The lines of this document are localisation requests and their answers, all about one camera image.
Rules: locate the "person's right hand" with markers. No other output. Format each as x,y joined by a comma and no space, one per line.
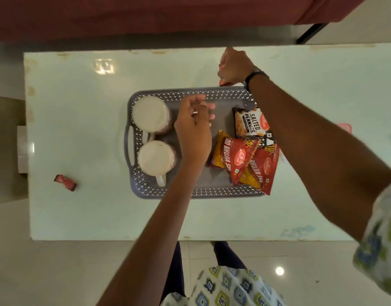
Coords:
237,66

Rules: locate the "person's left hand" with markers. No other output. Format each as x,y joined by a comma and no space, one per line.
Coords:
192,136

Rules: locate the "person's left fingers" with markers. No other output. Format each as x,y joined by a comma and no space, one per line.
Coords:
200,106

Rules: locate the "person's right fingers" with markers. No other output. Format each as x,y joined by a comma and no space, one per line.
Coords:
223,71

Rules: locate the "small red packet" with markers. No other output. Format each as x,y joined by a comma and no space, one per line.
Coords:
223,83

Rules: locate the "person's left forearm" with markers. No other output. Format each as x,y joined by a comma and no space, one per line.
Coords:
157,232

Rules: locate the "person's right forearm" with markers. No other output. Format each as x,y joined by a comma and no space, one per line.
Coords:
313,149

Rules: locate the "black wristband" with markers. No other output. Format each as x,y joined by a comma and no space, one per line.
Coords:
254,75

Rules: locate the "white mug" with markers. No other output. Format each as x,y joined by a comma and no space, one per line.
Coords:
150,114
156,157

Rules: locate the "white and black peanut packet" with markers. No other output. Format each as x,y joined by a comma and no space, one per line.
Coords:
250,122

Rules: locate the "red and yellow snack packet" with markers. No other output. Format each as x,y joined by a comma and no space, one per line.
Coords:
264,170
237,156

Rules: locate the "grey plastic tray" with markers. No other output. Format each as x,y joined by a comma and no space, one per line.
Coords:
195,185

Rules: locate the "black furniture leg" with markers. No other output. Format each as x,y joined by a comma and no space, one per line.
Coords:
311,33

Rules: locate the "maroon sofa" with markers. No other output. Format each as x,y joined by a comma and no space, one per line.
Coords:
144,15

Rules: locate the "small pink object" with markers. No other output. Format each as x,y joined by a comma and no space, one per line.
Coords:
345,128

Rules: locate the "small red candy wrapper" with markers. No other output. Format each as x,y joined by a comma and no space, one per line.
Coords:
65,182

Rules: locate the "dark blue trousers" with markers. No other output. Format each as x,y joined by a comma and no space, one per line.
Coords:
176,274

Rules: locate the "patterned white shirt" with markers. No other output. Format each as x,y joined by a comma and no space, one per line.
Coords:
233,289

